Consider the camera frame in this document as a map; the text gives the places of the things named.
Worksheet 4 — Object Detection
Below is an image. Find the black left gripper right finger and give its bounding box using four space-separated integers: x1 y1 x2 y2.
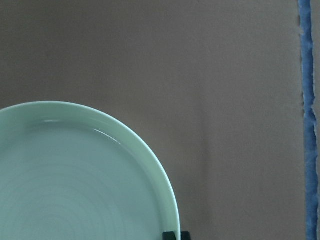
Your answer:
180 227 192 240

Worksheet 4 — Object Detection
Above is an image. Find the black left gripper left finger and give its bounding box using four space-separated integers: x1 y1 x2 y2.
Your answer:
162 228 177 240

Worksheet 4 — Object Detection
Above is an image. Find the light green ceramic plate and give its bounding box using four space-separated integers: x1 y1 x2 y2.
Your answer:
0 101 181 240

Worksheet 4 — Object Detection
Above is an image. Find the brown paper table cover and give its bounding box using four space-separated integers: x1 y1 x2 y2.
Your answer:
0 0 307 240

